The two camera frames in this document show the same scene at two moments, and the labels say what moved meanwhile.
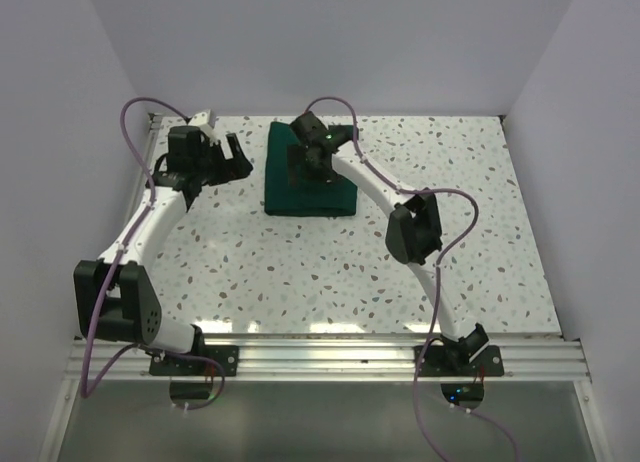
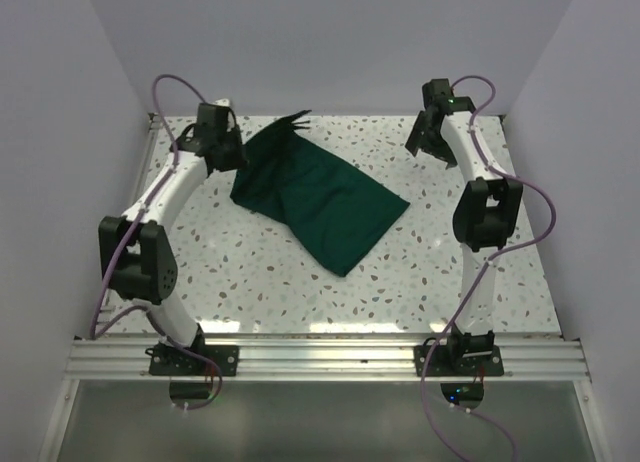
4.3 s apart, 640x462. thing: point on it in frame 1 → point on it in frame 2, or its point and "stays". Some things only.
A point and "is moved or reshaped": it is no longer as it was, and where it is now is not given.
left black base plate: (228, 356) stays
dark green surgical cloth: (284, 197) is moved or reshaped
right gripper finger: (332, 179) → (442, 151)
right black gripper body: (314, 171) → (430, 138)
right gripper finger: (295, 165) → (417, 135)
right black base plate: (449, 361) stays
